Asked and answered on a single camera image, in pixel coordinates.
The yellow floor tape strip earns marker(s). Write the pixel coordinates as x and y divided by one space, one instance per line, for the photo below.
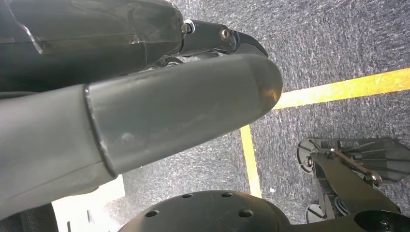
251 160
346 89

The white floor box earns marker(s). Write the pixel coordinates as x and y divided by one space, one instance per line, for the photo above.
93 209

